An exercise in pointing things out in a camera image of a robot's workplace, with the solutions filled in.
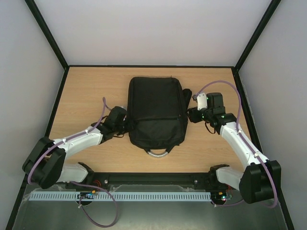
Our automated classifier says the black student backpack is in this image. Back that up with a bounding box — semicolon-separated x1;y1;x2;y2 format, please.
127;77;192;158

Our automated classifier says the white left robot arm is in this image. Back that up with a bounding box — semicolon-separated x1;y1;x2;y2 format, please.
22;106;127;189

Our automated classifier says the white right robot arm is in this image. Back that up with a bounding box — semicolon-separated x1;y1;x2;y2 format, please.
188;92;281;204

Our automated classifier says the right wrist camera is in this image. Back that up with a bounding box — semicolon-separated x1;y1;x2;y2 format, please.
192;92;208;111

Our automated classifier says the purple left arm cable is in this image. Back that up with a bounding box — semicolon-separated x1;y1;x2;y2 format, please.
28;97;120;227

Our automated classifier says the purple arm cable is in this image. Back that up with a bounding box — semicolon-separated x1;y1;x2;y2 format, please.
196;80;280;208
28;97;120;227

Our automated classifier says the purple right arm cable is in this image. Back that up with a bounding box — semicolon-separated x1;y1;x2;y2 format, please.
196;80;280;208

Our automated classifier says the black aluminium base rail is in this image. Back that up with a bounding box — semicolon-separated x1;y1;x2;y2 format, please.
82;172;216;190

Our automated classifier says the light blue cable duct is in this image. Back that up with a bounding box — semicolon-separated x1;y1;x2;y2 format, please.
29;191;211;202

